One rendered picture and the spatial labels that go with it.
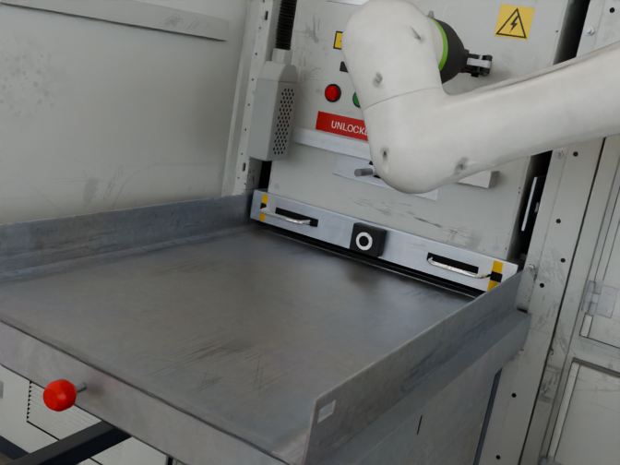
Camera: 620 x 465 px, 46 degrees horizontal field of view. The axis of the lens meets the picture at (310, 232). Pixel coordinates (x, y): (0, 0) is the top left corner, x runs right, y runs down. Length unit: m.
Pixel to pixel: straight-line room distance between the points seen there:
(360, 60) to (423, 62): 0.07
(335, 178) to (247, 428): 0.73
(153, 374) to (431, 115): 0.42
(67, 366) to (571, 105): 0.62
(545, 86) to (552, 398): 0.62
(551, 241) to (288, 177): 0.51
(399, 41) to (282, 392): 0.41
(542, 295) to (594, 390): 0.17
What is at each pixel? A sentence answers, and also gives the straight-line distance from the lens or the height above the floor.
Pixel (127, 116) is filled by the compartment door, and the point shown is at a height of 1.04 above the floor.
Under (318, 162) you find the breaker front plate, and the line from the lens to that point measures 1.38.
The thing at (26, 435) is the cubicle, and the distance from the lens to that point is 2.13.
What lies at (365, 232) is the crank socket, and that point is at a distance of 1.31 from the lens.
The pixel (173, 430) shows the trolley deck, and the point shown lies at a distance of 0.76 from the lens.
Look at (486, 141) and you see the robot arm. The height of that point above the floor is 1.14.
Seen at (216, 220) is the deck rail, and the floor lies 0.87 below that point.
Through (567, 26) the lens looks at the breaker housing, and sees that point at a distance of 1.27.
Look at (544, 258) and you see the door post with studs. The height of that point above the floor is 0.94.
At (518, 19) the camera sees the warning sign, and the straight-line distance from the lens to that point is 1.25.
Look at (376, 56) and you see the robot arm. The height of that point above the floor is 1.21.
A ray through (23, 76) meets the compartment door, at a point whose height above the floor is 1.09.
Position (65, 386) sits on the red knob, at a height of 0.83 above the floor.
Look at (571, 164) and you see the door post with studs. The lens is 1.22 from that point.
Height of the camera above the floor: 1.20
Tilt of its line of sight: 14 degrees down
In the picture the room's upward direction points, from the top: 10 degrees clockwise
